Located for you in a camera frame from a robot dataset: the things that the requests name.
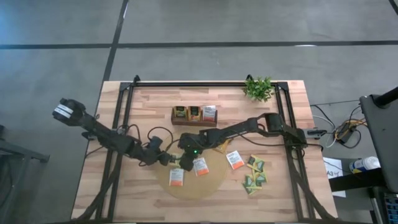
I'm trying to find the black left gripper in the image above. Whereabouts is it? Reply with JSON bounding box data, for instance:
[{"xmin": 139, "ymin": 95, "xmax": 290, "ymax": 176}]
[{"xmin": 144, "ymin": 136, "xmax": 180, "ymax": 167}]

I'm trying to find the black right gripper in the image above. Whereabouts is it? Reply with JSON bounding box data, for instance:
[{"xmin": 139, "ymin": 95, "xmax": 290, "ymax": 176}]
[{"xmin": 178, "ymin": 132, "xmax": 218, "ymax": 172}]

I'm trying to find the green yellow tea packet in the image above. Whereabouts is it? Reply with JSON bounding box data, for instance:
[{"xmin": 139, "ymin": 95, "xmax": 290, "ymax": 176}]
[
  {"xmin": 252, "ymin": 169, "xmax": 268, "ymax": 185},
  {"xmin": 247, "ymin": 154, "xmax": 266, "ymax": 173},
  {"xmin": 169, "ymin": 154, "xmax": 183, "ymax": 168},
  {"xmin": 172, "ymin": 105, "xmax": 188, "ymax": 119},
  {"xmin": 242, "ymin": 174, "xmax": 262, "ymax": 196}
]

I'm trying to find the round woven straw placemat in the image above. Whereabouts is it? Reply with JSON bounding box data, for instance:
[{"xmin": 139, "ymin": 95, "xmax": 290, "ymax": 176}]
[{"xmin": 154, "ymin": 129, "xmax": 229, "ymax": 200}]

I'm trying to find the brown wooden organizer box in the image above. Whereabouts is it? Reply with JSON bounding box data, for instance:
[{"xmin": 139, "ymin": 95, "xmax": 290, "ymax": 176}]
[{"xmin": 170, "ymin": 105, "xmax": 218, "ymax": 128}]

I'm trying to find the green plant in white pot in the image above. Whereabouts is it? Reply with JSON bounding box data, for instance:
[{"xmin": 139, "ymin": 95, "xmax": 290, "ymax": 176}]
[{"xmin": 242, "ymin": 76, "xmax": 275, "ymax": 103}]

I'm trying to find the dark metal cart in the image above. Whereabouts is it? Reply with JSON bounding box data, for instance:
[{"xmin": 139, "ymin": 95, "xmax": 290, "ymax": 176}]
[{"xmin": 0, "ymin": 124, "xmax": 50, "ymax": 224}]

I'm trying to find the white paper sheet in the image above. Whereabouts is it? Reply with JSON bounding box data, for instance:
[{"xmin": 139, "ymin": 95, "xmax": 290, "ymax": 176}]
[{"xmin": 323, "ymin": 157, "xmax": 346, "ymax": 198}]

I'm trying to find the black power adapter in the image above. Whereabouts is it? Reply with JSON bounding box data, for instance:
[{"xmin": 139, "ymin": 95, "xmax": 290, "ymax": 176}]
[{"xmin": 337, "ymin": 126, "xmax": 355, "ymax": 144}]

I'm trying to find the black shelf bar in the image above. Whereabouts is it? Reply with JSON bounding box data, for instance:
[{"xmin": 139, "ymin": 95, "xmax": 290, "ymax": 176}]
[{"xmin": 328, "ymin": 167, "xmax": 386, "ymax": 192}]

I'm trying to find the white spray can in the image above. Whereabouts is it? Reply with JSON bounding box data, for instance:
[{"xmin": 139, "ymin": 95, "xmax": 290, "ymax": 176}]
[{"xmin": 348, "ymin": 156, "xmax": 381, "ymax": 174}]

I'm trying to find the dark grey flat panel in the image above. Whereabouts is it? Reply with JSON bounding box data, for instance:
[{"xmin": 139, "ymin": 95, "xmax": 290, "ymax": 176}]
[{"xmin": 359, "ymin": 93, "xmax": 398, "ymax": 194}]

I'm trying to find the black mesh crate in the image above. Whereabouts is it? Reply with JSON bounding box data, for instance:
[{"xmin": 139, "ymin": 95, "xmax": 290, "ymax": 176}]
[{"xmin": 369, "ymin": 186, "xmax": 398, "ymax": 224}]

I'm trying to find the black pole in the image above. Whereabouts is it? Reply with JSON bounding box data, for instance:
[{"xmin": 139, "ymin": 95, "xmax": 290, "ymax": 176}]
[{"xmin": 371, "ymin": 86, "xmax": 398, "ymax": 107}]

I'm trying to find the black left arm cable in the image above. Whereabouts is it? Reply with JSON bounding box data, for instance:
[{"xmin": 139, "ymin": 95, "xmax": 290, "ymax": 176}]
[{"xmin": 124, "ymin": 124, "xmax": 175, "ymax": 156}]

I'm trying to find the black metal table frame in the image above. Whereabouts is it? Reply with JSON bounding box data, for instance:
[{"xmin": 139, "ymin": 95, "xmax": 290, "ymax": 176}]
[{"xmin": 73, "ymin": 74, "xmax": 335, "ymax": 223}]

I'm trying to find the thin black floor cable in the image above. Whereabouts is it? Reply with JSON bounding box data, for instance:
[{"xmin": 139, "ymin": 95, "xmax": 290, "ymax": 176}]
[{"xmin": 310, "ymin": 99, "xmax": 361, "ymax": 108}]

